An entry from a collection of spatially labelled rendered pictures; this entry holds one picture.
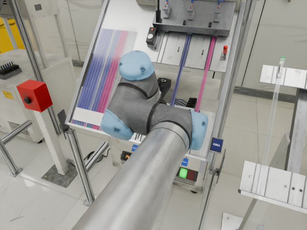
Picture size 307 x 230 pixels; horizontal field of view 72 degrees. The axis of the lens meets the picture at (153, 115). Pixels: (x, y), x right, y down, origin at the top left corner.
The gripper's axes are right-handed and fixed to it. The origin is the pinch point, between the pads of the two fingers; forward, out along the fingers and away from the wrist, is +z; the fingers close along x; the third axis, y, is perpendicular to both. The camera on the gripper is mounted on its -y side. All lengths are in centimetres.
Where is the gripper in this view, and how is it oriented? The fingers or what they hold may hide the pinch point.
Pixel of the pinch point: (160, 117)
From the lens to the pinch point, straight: 77.8
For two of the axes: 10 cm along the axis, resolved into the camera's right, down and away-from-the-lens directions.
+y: -3.0, 8.9, -3.5
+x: 9.4, 2.1, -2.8
